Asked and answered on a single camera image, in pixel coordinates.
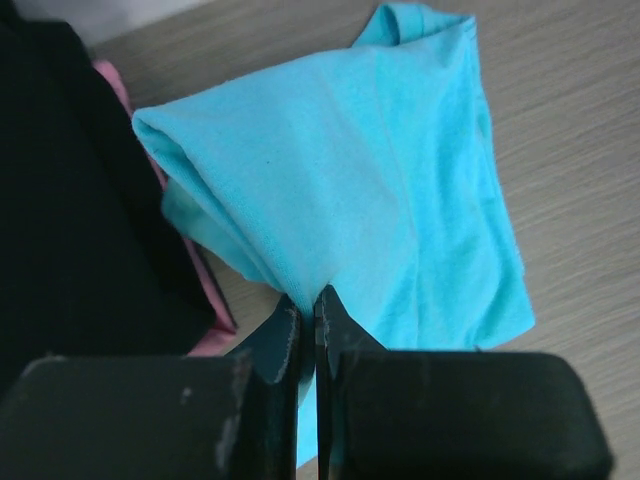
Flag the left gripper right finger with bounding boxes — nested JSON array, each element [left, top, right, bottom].
[[314, 287, 614, 479]]

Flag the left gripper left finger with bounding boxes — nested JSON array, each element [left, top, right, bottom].
[[1, 297, 301, 479]]

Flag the turquoise t shirt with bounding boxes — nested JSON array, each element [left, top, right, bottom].
[[131, 2, 536, 469]]

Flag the folded pink t shirt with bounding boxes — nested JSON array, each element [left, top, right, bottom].
[[92, 58, 239, 357]]

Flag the folded black t shirt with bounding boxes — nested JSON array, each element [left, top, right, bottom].
[[1, 19, 215, 387]]

